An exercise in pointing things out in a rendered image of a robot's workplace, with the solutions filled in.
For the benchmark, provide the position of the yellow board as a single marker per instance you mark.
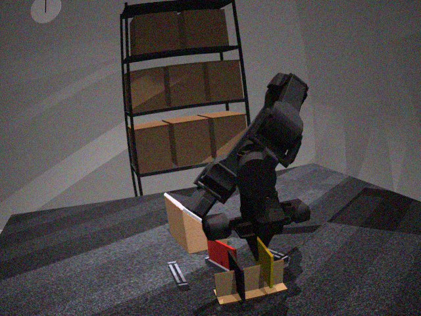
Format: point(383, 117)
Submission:
point(266, 259)

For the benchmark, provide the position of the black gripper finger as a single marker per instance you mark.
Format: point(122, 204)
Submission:
point(266, 239)
point(252, 242)

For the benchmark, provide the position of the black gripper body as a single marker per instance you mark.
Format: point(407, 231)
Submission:
point(218, 226)

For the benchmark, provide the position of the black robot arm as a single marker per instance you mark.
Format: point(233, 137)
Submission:
point(251, 162)

